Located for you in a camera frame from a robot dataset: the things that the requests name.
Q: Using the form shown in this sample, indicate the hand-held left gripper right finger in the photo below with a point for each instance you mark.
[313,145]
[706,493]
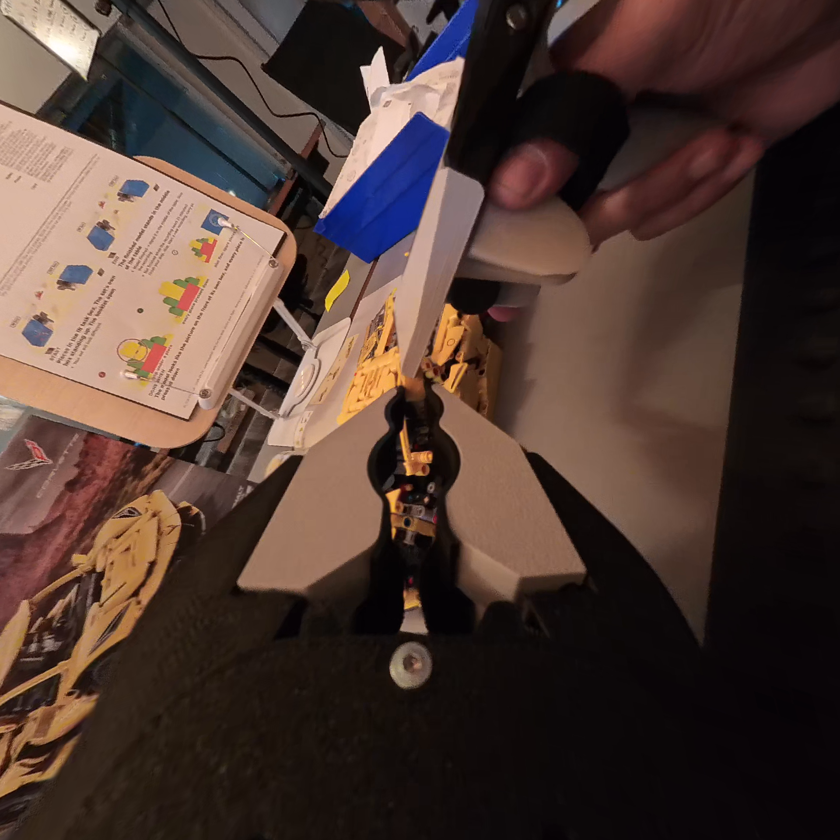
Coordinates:
[512,525]

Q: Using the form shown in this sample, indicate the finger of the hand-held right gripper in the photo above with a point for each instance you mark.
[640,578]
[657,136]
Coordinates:
[436,275]

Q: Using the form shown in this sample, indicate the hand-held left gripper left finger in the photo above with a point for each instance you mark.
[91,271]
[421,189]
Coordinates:
[315,525]

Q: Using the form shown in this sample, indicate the yellow toy brick car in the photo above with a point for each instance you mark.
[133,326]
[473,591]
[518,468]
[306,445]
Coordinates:
[453,354]

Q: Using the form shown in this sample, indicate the grey desk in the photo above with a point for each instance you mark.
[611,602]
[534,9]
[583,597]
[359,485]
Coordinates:
[623,394]

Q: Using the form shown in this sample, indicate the person's right hand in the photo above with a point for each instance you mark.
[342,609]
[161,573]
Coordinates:
[709,59]

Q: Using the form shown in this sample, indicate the crumpled white printed paper bags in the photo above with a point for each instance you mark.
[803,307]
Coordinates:
[394,111]

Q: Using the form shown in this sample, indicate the blue storage bin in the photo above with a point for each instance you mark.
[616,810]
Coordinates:
[387,190]

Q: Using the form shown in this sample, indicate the yellow paper slip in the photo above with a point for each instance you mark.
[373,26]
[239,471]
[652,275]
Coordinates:
[338,289]

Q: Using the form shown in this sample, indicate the wooden board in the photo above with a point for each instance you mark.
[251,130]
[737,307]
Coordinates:
[157,426]

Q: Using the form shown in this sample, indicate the black toy set box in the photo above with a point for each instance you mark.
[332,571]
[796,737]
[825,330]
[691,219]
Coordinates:
[65,525]

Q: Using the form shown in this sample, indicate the perforated panel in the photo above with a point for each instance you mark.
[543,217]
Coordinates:
[781,394]

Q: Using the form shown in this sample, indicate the printed instruction sheet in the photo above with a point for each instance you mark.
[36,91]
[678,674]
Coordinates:
[65,216]

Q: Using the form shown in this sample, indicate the white notice board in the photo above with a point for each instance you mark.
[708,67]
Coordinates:
[46,26]

